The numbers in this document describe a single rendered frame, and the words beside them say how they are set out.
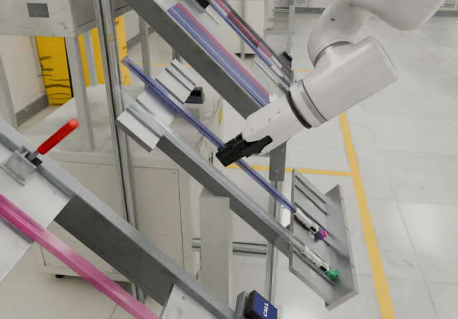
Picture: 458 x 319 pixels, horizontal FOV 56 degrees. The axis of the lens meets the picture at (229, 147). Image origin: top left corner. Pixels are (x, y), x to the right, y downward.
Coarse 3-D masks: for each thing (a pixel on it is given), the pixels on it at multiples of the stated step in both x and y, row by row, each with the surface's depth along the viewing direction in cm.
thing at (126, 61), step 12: (132, 72) 76; (144, 72) 76; (156, 84) 77; (168, 96) 77; (180, 108) 77; (192, 120) 78; (204, 132) 79; (216, 144) 79; (252, 168) 82; (264, 180) 82; (276, 192) 82; (288, 204) 83
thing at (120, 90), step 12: (120, 96) 68; (132, 96) 69; (144, 108) 69; (156, 120) 69; (168, 132) 70; (180, 144) 71; (192, 156) 71; (204, 168) 72; (216, 168) 73; (228, 180) 73; (240, 192) 73; (252, 204) 74; (264, 216) 74; (276, 228) 75; (288, 240) 76
